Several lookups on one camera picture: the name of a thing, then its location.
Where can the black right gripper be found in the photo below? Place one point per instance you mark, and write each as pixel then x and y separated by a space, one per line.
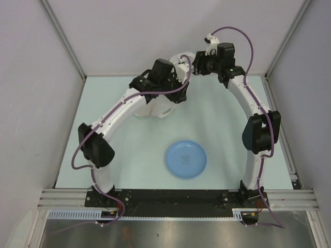
pixel 199 61

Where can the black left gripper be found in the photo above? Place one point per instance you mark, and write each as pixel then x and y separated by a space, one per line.
pixel 180 95

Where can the white plastic bag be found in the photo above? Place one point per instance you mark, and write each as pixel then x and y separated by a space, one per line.
pixel 161 107

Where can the blue plastic plate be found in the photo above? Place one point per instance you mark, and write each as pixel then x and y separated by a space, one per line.
pixel 185 159

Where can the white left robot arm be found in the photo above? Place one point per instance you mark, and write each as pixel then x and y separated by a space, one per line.
pixel 94 139

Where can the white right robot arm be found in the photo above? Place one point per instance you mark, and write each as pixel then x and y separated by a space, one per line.
pixel 262 128

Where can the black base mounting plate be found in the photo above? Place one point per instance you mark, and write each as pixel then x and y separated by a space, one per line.
pixel 158 203

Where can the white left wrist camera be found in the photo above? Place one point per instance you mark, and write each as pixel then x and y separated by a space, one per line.
pixel 182 67

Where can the aluminium frame rail front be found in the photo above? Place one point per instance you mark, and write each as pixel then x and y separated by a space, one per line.
pixel 62 199

